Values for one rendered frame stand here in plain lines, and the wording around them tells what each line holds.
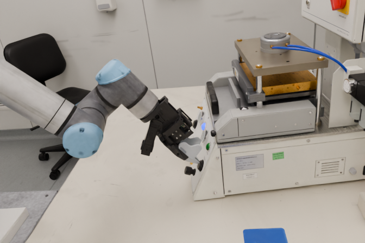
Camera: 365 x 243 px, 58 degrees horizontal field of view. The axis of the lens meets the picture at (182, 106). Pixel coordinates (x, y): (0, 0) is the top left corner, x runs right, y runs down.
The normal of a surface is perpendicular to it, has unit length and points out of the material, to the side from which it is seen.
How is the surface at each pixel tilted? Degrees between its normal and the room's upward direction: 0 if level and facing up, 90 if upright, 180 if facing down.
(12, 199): 0
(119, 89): 87
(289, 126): 90
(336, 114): 90
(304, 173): 90
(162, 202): 0
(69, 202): 0
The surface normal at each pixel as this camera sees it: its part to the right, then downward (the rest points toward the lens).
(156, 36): -0.11, 0.45
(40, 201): -0.12, -0.89
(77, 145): 0.11, 0.40
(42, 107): 0.36, 0.05
